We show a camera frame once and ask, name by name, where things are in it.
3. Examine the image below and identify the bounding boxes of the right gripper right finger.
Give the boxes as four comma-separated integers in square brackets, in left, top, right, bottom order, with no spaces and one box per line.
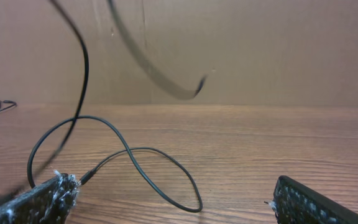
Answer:
[270,175,358,224]

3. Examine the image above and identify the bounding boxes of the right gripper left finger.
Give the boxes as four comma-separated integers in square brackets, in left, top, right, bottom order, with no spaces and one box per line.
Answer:
[0,173,80,224]

